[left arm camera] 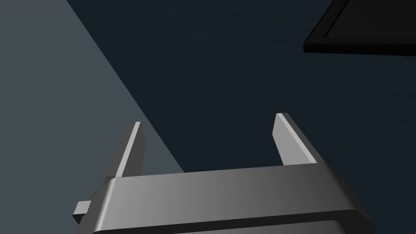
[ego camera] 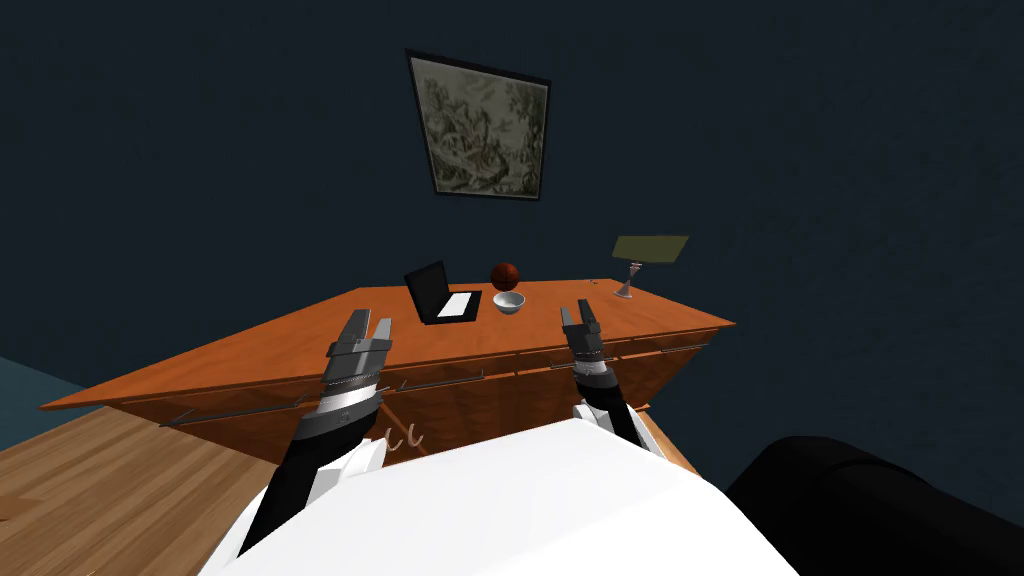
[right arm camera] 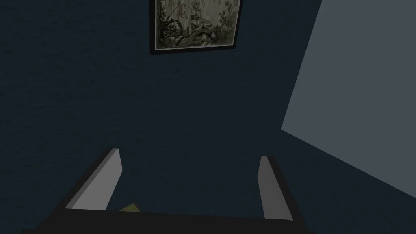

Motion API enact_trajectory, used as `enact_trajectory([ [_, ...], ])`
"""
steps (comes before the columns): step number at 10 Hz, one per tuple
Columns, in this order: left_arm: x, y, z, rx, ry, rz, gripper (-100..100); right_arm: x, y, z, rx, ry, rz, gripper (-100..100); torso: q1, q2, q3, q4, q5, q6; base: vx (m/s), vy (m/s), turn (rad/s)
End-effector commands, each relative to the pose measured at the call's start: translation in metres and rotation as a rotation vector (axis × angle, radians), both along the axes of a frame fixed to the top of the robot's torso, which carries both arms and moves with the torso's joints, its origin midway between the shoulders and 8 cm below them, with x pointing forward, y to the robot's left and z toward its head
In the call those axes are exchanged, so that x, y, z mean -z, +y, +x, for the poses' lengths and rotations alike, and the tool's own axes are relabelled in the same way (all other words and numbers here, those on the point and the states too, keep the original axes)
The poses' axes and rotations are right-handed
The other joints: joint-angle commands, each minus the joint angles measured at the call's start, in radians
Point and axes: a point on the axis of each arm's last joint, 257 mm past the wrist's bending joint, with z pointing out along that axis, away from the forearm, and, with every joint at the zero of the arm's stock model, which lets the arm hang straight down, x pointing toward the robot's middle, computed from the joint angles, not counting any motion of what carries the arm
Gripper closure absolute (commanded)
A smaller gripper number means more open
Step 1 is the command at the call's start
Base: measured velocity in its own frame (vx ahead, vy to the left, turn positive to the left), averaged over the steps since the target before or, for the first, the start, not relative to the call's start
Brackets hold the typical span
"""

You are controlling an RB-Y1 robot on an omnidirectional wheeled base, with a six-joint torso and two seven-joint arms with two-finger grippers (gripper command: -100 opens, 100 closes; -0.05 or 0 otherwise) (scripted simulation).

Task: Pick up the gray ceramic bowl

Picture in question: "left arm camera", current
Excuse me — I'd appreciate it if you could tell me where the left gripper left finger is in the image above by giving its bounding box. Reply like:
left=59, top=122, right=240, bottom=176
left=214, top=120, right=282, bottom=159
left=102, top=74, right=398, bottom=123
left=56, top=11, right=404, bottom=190
left=104, top=121, right=147, bottom=187

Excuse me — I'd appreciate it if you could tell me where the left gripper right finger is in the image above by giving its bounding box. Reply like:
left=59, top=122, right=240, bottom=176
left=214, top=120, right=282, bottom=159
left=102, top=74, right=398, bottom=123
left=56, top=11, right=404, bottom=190
left=272, top=113, right=325, bottom=167

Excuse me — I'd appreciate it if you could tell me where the black flat panel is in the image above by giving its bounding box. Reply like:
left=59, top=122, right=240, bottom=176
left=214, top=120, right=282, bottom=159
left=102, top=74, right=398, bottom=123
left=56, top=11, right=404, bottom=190
left=303, top=0, right=416, bottom=56

